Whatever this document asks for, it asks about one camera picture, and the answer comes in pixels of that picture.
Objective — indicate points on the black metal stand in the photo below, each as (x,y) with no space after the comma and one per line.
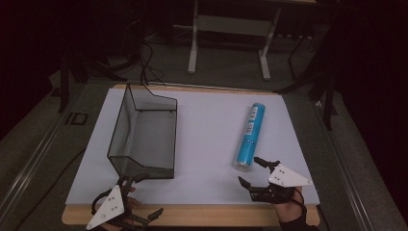
(324,80)
(69,73)

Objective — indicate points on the blue roll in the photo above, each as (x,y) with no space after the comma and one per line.
(250,134)

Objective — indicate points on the dark transparent storage bin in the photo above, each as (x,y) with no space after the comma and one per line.
(150,138)

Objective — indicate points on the grey metal table frame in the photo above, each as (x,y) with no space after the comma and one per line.
(231,25)

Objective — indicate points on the grey metal floor rail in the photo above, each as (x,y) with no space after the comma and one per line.
(346,166)
(29,166)

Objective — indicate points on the white table mat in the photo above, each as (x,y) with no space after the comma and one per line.
(205,144)

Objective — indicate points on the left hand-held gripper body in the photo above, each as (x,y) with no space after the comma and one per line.
(109,205)

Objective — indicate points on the person's right hand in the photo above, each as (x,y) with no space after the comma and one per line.
(290,210)

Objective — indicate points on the person's left hand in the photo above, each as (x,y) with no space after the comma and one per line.
(133,203)

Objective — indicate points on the black rectangular floor bracket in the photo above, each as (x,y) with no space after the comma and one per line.
(77,118)

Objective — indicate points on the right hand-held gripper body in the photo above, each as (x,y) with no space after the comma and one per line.
(287,178)

